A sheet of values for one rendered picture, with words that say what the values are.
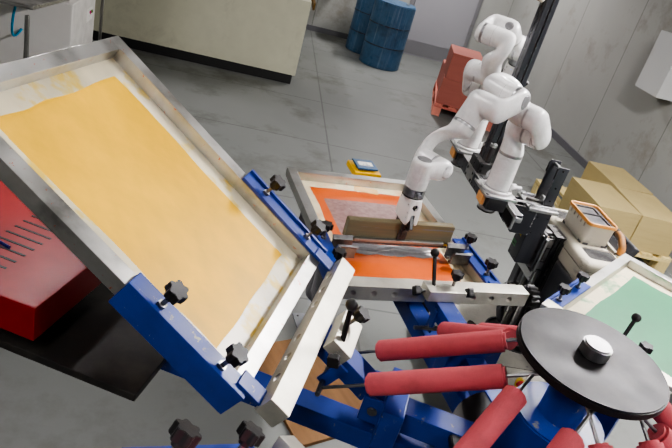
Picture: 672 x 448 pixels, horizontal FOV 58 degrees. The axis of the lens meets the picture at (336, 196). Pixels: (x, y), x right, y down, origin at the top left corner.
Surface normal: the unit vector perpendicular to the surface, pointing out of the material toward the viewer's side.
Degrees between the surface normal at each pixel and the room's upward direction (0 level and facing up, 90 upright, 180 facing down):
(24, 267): 0
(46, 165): 32
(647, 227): 90
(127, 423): 0
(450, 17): 90
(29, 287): 0
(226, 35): 90
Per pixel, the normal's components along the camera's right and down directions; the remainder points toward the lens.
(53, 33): 0.09, 0.47
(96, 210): 0.71, -0.56
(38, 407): 0.25, -0.87
